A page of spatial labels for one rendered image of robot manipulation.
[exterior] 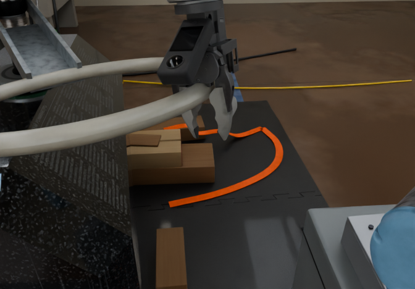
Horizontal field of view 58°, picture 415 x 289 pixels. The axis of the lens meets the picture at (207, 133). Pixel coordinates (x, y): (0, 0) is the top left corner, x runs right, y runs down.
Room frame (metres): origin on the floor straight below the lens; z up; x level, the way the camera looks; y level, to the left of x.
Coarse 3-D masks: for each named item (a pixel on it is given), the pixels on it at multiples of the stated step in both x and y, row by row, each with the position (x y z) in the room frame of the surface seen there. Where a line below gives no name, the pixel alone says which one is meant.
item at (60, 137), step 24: (72, 72) 0.80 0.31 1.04; (96, 72) 0.81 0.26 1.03; (120, 72) 0.82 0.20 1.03; (0, 96) 0.68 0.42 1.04; (168, 96) 0.46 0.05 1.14; (192, 96) 0.47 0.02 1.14; (96, 120) 0.39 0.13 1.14; (120, 120) 0.40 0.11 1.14; (144, 120) 0.41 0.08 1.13; (0, 144) 0.37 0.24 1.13; (24, 144) 0.37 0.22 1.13; (48, 144) 0.37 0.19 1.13; (72, 144) 0.37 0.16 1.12
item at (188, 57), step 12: (192, 24) 0.54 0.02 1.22; (204, 24) 0.53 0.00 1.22; (180, 36) 0.52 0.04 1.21; (192, 36) 0.51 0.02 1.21; (204, 36) 0.51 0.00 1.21; (180, 48) 0.49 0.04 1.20; (192, 48) 0.48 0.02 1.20; (204, 48) 0.50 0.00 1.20; (168, 60) 0.47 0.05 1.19; (180, 60) 0.46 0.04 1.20; (192, 60) 0.47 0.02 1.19; (168, 72) 0.45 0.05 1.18; (180, 72) 0.45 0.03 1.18; (192, 72) 0.46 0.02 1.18; (168, 84) 0.46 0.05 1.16; (180, 84) 0.45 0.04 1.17
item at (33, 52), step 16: (32, 16) 1.13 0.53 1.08; (0, 32) 0.96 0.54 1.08; (16, 32) 1.03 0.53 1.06; (32, 32) 1.04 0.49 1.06; (48, 32) 0.99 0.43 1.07; (16, 48) 0.85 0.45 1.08; (32, 48) 0.95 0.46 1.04; (48, 48) 0.95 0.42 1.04; (64, 48) 0.88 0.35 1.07; (16, 64) 0.84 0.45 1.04; (32, 64) 0.86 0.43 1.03; (48, 64) 0.87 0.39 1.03; (64, 64) 0.87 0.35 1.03; (80, 64) 0.81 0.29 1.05; (80, 80) 0.81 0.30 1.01
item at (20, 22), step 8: (0, 0) 1.12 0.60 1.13; (8, 0) 1.12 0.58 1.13; (16, 0) 1.13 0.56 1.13; (24, 0) 1.17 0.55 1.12; (0, 8) 1.10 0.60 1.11; (8, 8) 1.11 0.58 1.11; (16, 8) 1.12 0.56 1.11; (24, 8) 1.15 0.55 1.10; (0, 16) 1.12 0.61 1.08; (8, 16) 1.11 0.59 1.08; (16, 16) 1.12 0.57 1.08; (24, 16) 1.15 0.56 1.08; (8, 24) 1.11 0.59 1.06; (16, 24) 1.12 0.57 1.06; (24, 24) 1.14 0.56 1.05
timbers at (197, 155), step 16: (160, 128) 2.08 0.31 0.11; (192, 144) 1.87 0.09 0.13; (208, 144) 1.87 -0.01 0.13; (192, 160) 1.71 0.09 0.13; (208, 160) 1.71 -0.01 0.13; (144, 176) 1.63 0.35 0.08; (160, 176) 1.63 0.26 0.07; (176, 176) 1.64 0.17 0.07; (192, 176) 1.64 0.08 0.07; (208, 176) 1.65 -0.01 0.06
